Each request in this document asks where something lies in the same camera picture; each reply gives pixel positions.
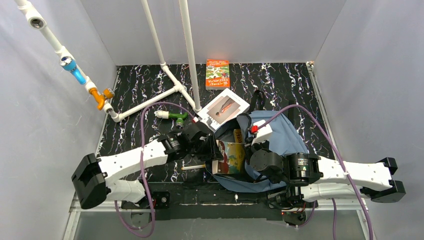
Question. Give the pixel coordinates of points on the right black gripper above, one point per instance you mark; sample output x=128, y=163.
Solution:
x=250, y=145

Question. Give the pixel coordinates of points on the blue pipe valve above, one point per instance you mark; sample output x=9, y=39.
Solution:
x=70, y=65

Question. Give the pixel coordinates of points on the orange green treehouse book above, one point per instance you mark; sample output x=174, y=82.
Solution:
x=217, y=74

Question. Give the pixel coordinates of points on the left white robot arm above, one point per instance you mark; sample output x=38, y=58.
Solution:
x=97, y=179

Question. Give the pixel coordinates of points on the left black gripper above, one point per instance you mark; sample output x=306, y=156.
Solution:
x=211, y=149

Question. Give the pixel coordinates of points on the green white pipe fitting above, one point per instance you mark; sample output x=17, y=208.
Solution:
x=179, y=117

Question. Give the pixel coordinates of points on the white art book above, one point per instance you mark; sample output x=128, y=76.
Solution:
x=226, y=106

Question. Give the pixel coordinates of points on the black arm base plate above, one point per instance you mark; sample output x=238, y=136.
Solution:
x=209, y=200

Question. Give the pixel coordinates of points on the aluminium rail frame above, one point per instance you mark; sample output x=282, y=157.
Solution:
x=341, y=219

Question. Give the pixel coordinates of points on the white yellow marker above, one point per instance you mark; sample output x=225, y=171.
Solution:
x=193, y=167

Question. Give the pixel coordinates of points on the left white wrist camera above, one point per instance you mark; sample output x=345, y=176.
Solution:
x=205, y=121

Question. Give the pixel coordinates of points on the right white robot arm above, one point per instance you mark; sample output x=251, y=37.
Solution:
x=309, y=177

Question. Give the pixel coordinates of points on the blue student backpack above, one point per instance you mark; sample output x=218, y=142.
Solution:
x=284, y=140

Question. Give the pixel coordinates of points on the yellow illustrated book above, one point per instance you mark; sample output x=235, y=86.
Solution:
x=233, y=157

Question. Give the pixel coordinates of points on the orange pipe valve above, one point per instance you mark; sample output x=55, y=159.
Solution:
x=101, y=98

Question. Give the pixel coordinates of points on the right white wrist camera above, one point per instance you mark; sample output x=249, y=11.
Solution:
x=261, y=132

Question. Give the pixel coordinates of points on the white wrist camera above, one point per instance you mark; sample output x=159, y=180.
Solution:
x=205, y=121
x=261, y=132

